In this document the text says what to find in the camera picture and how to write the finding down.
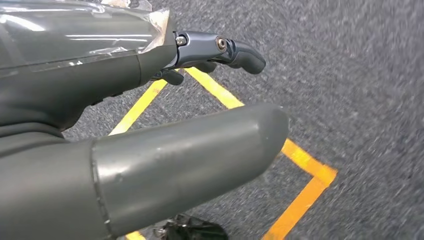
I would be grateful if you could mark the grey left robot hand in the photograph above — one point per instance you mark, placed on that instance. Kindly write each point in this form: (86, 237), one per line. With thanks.
(66, 59)

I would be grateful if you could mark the yellow floor tape square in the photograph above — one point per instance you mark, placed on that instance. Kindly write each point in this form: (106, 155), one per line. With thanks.
(218, 92)

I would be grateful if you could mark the black left robot foot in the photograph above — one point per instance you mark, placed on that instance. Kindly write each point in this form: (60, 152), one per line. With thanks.
(192, 230)

